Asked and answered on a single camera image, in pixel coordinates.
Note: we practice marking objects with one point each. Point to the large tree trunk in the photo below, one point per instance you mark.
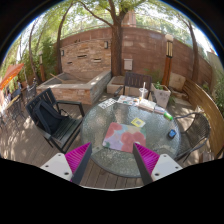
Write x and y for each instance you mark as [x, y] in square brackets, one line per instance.
[116, 45]

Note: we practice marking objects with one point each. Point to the patterned magazine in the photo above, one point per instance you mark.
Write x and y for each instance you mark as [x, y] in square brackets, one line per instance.
[128, 100]

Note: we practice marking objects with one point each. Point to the black backpack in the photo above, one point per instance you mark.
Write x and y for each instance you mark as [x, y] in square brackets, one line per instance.
[47, 118]

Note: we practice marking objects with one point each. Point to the dark wooden slatted chair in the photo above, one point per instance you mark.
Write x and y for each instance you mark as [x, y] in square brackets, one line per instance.
[135, 80]

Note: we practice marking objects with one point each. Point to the white cup with straw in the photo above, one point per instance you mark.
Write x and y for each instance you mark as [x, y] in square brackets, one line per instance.
[143, 92]

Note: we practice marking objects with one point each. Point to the square concrete plant pot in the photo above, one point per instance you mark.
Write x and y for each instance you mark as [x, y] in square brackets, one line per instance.
[159, 94]

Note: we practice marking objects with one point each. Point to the white paper sheet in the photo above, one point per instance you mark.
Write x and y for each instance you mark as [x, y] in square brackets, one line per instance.
[107, 103]

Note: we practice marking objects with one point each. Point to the green bottle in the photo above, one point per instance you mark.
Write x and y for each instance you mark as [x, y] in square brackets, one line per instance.
[168, 116]

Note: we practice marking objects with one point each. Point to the stone raised planter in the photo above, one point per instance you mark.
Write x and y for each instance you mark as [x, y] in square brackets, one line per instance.
[85, 87]

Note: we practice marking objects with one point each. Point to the stacked books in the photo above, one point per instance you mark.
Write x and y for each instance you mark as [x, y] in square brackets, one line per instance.
[146, 104]

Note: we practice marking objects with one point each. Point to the round glass patio table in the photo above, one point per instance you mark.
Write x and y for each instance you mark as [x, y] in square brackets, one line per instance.
[96, 123]

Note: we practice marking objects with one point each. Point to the floral pastel mouse pad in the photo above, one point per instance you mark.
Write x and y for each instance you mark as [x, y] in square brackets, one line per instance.
[121, 137]

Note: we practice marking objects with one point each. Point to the yellow sticky note pad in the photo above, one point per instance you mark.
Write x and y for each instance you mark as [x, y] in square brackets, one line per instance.
[138, 122]

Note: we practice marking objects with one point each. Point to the black wicker metal chair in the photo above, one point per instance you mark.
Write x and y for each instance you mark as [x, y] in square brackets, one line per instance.
[195, 136]

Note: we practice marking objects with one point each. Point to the wooden lamp post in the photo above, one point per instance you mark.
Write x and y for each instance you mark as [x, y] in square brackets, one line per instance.
[168, 61]

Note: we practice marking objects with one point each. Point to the grey wall utility box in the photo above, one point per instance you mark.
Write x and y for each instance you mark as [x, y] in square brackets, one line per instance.
[128, 64]

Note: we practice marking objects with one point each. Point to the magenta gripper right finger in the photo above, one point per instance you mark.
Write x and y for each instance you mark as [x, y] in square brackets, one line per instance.
[146, 160]

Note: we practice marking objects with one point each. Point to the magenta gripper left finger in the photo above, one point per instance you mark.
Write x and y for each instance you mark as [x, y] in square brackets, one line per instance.
[77, 160]

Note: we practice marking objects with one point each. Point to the orange patio umbrella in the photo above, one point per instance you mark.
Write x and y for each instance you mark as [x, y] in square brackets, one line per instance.
[11, 72]

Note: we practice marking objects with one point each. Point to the dark green slatted chair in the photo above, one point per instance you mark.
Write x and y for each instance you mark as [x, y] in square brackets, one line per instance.
[67, 130]

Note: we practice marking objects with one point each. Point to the wooden slatted bench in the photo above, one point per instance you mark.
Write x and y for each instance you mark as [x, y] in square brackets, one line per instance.
[199, 98]

